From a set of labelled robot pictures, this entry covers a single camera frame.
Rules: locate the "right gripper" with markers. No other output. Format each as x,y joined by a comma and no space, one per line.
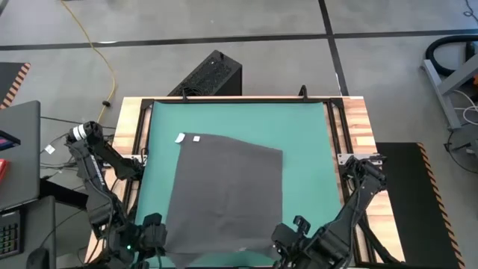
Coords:
295,243

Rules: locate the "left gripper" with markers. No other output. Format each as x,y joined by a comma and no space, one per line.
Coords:
151,235

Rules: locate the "grey woven towel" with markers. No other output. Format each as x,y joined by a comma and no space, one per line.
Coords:
228,194

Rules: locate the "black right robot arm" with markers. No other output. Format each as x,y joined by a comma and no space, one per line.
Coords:
347,216

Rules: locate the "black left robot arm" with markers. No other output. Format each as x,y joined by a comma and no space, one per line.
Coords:
112,157

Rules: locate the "dark grey desk top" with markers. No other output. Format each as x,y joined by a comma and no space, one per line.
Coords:
37,224

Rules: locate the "black computer mouse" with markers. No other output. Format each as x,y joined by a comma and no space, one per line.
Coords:
37,259

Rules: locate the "large black hazard-striped floor mat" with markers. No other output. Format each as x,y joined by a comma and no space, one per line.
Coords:
411,205

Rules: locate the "white floor tag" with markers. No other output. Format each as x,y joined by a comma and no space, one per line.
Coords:
49,149

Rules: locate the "wooden table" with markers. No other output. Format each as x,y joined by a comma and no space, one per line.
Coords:
354,123

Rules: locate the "green table mat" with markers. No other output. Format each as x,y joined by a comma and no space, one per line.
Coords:
242,119

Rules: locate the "black keyboard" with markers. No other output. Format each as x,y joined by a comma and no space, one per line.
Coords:
9,235

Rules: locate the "light grey desk top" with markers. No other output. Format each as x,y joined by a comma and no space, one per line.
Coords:
18,168

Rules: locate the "red flat object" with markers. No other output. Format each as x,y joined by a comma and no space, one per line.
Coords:
3,170

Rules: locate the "black computer tower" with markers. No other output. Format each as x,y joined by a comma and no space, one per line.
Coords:
209,74

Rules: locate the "black tablet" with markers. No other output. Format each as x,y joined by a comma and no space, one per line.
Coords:
7,141

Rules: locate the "grey round stand base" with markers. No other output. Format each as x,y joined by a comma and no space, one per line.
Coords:
465,142

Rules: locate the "grey metal stand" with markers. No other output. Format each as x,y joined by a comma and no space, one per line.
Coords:
442,93

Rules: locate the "small black hazard-striped floor mat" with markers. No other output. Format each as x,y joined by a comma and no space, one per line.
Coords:
9,78

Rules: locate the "silver arm base bracket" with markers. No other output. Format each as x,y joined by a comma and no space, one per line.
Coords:
118,158
345,158

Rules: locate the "black aluminium table frame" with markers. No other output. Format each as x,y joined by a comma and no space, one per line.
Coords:
261,100

